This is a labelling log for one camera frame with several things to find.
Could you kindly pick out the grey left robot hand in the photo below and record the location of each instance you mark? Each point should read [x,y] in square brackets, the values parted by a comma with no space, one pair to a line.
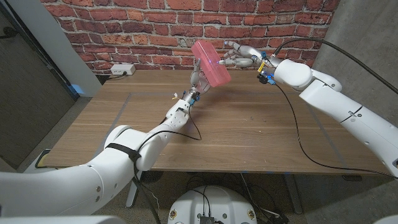
[197,82]

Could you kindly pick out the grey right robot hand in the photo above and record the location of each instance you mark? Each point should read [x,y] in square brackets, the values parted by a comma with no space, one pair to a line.
[248,54]

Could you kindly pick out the pink translucent pencil case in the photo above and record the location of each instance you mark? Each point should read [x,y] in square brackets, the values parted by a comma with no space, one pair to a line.
[206,57]

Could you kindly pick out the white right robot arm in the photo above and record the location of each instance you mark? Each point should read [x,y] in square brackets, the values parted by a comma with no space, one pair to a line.
[342,105]

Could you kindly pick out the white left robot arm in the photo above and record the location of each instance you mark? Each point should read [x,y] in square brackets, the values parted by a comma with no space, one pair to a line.
[93,180]

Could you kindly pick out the white power strip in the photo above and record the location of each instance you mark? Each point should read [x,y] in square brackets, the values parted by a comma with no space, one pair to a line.
[122,69]

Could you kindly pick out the red brick printed backdrop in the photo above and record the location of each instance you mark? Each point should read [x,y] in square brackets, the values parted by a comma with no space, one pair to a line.
[140,31]

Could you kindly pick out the white robot torso base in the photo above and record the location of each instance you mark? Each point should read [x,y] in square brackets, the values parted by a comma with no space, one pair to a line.
[217,203]

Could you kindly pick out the grey metal table leg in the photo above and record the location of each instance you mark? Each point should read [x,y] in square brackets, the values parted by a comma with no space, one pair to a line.
[293,196]
[132,196]

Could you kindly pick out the grey heatsink module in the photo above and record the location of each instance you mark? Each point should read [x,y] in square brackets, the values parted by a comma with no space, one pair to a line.
[206,220]

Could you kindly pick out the white yellow floor device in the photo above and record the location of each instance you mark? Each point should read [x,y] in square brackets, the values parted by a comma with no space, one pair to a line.
[40,160]

